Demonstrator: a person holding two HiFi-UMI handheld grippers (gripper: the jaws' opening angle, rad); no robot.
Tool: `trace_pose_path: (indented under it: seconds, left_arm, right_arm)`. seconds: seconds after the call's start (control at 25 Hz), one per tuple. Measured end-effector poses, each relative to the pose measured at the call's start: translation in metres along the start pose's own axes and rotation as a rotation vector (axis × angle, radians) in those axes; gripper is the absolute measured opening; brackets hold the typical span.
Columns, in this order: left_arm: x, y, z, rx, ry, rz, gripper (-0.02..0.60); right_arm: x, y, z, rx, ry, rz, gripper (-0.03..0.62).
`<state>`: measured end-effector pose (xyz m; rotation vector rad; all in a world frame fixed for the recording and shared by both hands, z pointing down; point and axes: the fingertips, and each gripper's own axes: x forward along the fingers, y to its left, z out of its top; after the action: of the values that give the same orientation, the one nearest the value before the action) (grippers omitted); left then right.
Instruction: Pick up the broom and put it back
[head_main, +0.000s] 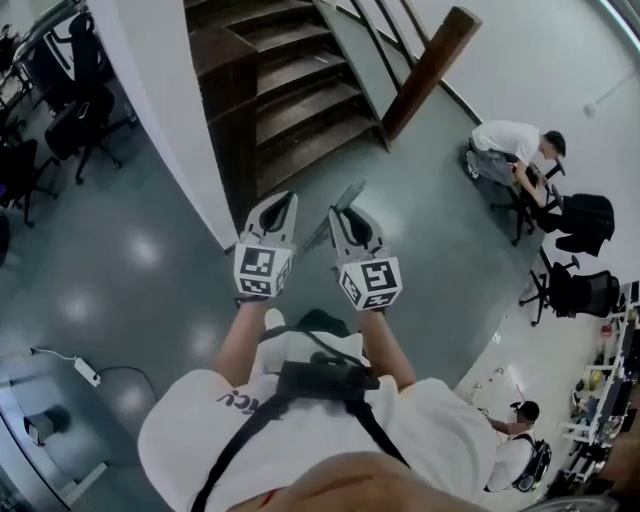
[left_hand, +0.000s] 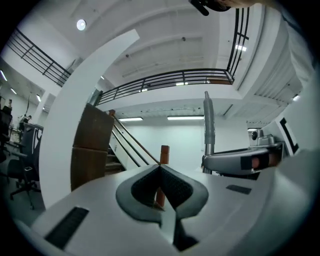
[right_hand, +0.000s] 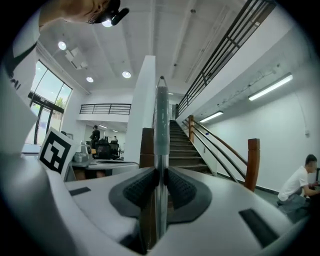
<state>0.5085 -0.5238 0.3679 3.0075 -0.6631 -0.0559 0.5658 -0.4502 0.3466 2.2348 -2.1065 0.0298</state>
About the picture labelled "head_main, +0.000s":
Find person's left forearm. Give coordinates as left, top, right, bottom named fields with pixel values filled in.
left=215, top=298, right=274, bottom=387

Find black chest-mounted device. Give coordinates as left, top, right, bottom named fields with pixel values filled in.
left=276, top=351, right=382, bottom=402

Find black floor cable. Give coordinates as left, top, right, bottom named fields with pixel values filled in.
left=97, top=366, right=162, bottom=402

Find scattered small white bottles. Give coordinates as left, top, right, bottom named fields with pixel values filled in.
left=472, top=365, right=507, bottom=416

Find black mesh office chair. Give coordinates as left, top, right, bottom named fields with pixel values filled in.
left=518, top=253, right=622, bottom=329

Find white power cord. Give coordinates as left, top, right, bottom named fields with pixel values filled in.
left=29, top=347, right=79, bottom=362

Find person's white shirt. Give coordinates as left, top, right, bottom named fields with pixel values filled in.
left=136, top=327, right=500, bottom=512

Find dark wooden staircase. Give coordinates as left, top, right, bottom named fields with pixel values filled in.
left=183, top=0, right=397, bottom=242

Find brown wooden stair post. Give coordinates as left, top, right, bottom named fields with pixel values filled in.
left=381, top=5, right=484, bottom=145

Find grey curved desk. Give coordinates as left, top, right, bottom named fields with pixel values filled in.
left=0, top=344, right=110, bottom=507

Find jacket-covered black office chair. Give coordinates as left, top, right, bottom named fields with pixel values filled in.
left=535, top=182, right=617, bottom=258

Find black harness strap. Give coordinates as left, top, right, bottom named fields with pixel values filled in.
left=191, top=392, right=291, bottom=512
left=349, top=397, right=412, bottom=470

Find grey waste bin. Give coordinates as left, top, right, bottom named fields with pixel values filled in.
left=22, top=404, right=72, bottom=447

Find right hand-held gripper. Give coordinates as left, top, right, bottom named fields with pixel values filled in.
left=327, top=205, right=405, bottom=313

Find black device cable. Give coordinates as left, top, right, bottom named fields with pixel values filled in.
left=255, top=323, right=362, bottom=369

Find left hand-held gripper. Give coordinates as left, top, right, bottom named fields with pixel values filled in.
left=232, top=190, right=299, bottom=307

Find person's black trousers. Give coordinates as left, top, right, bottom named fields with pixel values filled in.
left=295, top=308, right=352, bottom=346

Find row of white office desks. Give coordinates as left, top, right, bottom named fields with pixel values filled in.
left=558, top=279, right=640, bottom=482

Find white power strip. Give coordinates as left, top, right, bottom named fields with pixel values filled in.
left=73, top=355, right=102, bottom=388

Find person's face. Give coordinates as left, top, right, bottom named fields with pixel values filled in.
left=277, top=449, right=484, bottom=512

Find person's right forearm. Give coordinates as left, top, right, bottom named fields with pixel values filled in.
left=355, top=308, right=417, bottom=390

